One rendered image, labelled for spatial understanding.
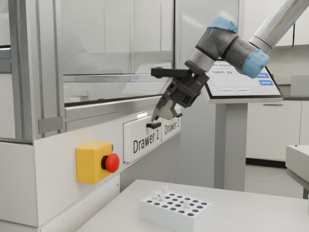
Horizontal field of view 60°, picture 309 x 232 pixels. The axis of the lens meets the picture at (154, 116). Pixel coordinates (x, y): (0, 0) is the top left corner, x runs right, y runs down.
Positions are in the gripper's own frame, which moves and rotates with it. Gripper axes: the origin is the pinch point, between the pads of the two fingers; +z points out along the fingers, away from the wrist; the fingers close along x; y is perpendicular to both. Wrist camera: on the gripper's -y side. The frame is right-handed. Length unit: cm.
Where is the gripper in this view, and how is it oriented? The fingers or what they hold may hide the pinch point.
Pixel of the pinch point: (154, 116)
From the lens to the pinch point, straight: 85.3
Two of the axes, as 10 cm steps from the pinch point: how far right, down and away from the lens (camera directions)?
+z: -5.4, 7.9, 2.7
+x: 3.2, -1.0, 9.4
